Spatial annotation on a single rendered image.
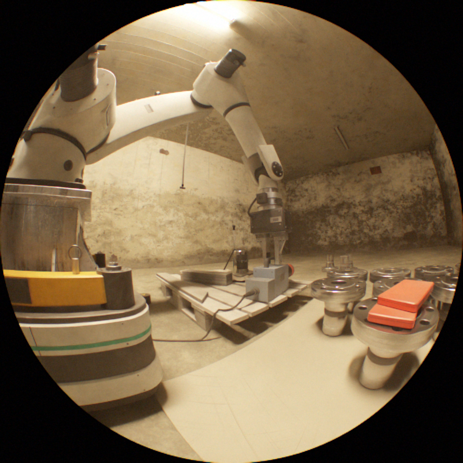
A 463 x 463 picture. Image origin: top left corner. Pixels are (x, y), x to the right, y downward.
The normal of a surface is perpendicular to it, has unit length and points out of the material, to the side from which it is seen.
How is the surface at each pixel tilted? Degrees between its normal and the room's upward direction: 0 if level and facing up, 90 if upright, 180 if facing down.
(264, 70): 180
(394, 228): 90
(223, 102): 164
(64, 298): 90
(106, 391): 90
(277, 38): 180
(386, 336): 90
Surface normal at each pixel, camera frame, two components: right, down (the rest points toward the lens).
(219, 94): -0.18, 0.95
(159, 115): 0.55, -0.08
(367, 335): -0.99, 0.02
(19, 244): 0.74, -0.07
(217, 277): -0.44, -0.06
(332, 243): -0.77, -0.03
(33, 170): 0.73, -0.42
